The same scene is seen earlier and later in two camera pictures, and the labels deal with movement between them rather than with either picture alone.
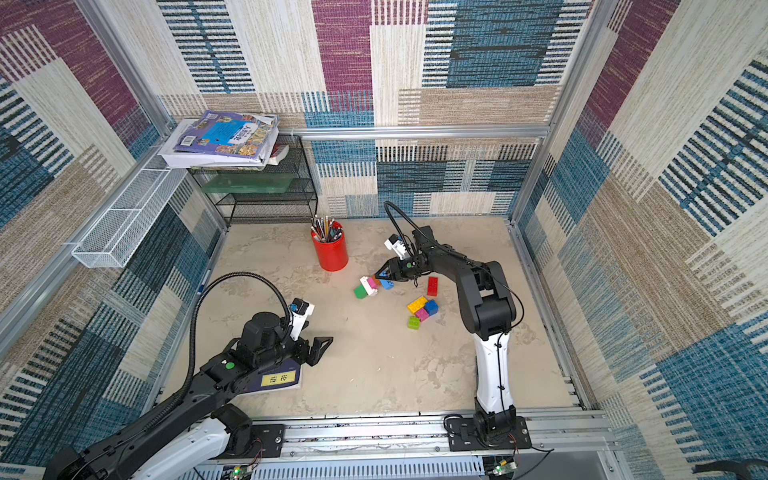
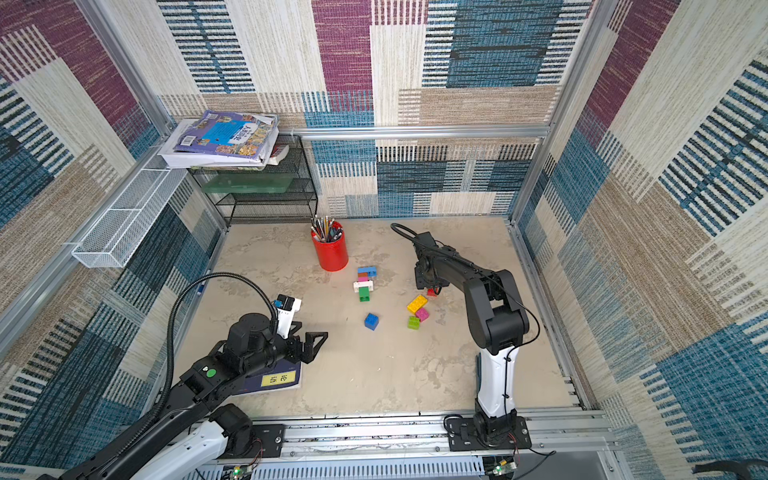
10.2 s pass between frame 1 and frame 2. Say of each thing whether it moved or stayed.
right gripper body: moved
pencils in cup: stayed
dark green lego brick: stayed
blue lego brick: moved
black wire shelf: stayed
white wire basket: stayed
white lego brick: moved
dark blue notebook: stayed
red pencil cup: stayed
